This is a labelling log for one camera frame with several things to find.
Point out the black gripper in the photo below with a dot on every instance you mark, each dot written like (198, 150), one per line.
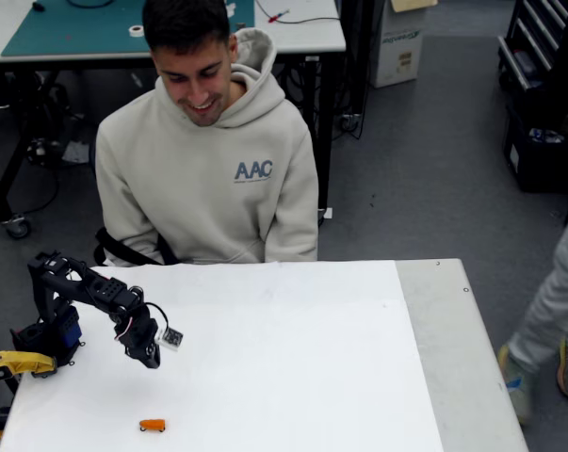
(148, 354)

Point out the small orange object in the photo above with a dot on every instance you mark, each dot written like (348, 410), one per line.
(152, 424)

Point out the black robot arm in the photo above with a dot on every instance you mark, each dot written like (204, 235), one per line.
(57, 292)

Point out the black office chair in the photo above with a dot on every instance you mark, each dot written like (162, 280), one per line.
(118, 249)

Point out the large white paper sheet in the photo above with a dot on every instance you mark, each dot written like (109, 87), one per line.
(264, 358)

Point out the man in beige hoodie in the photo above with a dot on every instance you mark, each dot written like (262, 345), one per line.
(203, 188)

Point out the grey castor wheel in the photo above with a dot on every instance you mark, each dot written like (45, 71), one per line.
(17, 227)
(351, 123)

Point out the white crumpled cloth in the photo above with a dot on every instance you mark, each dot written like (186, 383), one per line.
(76, 153)

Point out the white tape roll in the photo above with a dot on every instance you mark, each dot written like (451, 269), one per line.
(136, 30)

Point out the green cutting mat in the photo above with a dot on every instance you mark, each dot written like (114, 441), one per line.
(86, 33)

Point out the red pen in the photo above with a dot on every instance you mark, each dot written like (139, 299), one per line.
(278, 17)

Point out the small black object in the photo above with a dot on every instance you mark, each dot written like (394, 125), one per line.
(38, 5)

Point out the blue tape scrap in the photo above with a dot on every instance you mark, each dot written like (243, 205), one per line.
(514, 383)

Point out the white cardboard box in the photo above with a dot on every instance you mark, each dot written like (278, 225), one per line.
(399, 47)

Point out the person in grey trousers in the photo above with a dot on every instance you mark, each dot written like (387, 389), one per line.
(556, 292)

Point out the black storage bin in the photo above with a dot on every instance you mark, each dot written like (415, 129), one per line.
(533, 165)

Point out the black tool cart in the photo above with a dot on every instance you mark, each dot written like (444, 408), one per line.
(528, 47)

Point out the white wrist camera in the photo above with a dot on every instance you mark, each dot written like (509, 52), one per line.
(170, 339)

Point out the white workbench black frame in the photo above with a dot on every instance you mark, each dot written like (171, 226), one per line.
(307, 35)

